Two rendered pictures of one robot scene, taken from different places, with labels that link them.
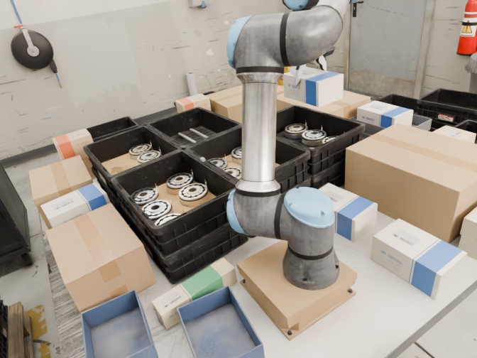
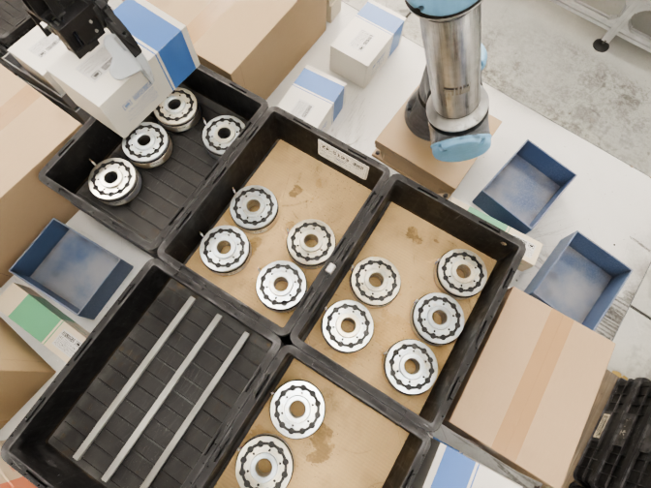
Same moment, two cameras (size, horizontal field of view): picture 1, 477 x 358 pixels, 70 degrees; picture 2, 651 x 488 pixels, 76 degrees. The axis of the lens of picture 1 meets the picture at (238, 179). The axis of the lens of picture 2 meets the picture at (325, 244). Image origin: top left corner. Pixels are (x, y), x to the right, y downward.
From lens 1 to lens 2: 1.26 m
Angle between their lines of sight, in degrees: 69
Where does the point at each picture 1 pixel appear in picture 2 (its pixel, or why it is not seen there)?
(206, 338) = (521, 207)
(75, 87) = not seen: outside the picture
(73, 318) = not seen: hidden behind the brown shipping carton
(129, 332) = (553, 289)
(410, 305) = (413, 58)
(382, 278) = (389, 78)
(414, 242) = (367, 33)
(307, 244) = not seen: hidden behind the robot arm
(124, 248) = (532, 307)
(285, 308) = (492, 125)
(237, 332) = (503, 183)
